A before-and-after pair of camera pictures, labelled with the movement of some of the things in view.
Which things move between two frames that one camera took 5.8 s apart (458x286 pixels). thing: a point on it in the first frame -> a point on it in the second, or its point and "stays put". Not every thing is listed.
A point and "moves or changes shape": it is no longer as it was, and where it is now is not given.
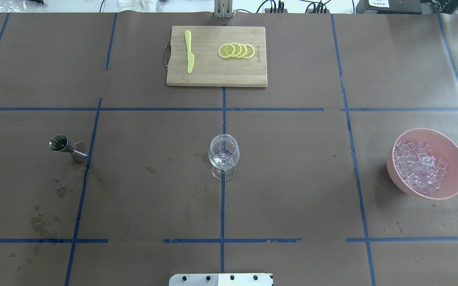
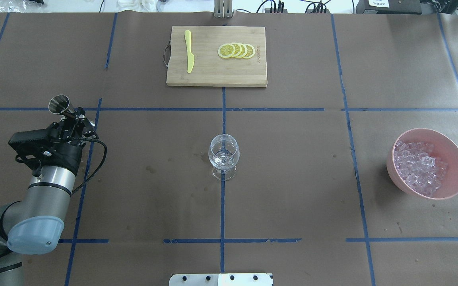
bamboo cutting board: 210,69 stays put
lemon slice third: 244,50 stays put
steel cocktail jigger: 59,142 moves or changes shape
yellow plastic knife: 191,57 stays put
